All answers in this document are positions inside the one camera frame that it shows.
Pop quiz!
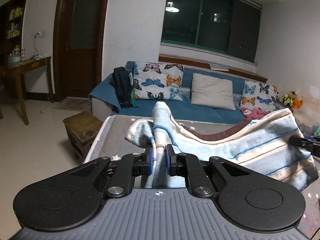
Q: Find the wooden side table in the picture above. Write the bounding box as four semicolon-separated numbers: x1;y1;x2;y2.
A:
1;56;54;125

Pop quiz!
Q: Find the butterfly pillow left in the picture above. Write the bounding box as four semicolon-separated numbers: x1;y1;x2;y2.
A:
132;62;184;101

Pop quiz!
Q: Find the dark backpack on sofa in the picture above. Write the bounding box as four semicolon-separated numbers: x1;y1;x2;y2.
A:
112;67;135;108

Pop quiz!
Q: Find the dark bookshelf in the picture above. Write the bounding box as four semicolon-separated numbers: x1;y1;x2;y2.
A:
1;0;27;77

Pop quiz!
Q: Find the plush toy bear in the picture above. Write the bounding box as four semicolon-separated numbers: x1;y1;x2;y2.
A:
279;90;303;111

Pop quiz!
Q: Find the butterfly pillow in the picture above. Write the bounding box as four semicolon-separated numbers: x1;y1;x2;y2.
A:
240;80;278;112
132;62;184;101

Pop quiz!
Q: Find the pink cloth on sofa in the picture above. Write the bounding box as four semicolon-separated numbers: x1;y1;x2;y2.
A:
241;108;270;120

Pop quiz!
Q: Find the blue sofa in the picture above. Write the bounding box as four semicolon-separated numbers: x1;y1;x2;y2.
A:
89;61;278;125

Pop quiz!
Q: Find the blue white striped shirt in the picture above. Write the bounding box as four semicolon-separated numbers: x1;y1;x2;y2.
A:
125;101;319;190

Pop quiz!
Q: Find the small wooden stool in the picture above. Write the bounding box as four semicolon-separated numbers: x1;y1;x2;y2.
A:
63;111;103;160

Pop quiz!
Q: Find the butterfly pillow right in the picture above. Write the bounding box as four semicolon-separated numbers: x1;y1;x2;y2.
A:
240;80;278;112

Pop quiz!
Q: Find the plain beige cushion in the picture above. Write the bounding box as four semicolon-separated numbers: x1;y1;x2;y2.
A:
191;73;235;111

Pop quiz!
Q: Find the dark wooden door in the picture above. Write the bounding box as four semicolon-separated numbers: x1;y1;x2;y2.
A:
53;0;108;102

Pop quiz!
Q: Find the dark window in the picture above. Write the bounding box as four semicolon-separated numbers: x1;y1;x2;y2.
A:
161;0;261;62

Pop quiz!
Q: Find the grey star tablecloth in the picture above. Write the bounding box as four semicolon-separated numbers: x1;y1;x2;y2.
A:
85;115;319;239

